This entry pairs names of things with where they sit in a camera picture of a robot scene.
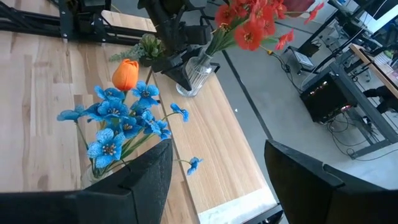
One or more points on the blue artificial flower bunch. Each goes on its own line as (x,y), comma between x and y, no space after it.
(109,149)

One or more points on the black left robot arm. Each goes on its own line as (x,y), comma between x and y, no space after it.
(93,18)

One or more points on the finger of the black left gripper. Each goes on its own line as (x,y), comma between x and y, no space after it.
(182,77)
(215,67)

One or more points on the grey metal desk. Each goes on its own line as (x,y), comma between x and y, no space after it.
(363,105)

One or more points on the dark red artificial tulip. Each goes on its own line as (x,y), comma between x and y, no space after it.
(298,6)

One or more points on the potted green succulent plant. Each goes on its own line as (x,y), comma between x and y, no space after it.
(152,46)

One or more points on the red artificial flower bunch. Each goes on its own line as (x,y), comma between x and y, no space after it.
(248,35)
(230,12)

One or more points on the diamond-pattern clear glass vase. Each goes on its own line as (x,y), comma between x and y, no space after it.
(93,177)

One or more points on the black computer tower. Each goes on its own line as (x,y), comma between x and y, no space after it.
(323,99)

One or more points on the orange artificial tulip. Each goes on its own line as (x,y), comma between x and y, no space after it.
(125,74)

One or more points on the ribbed clear glass vase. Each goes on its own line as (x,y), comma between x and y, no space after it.
(194,77)

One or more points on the person's foot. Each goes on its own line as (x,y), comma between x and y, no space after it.
(379,96)

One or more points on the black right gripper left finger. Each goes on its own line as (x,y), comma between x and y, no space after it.
(124,202)

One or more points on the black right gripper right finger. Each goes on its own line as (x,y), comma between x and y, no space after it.
(326,202)

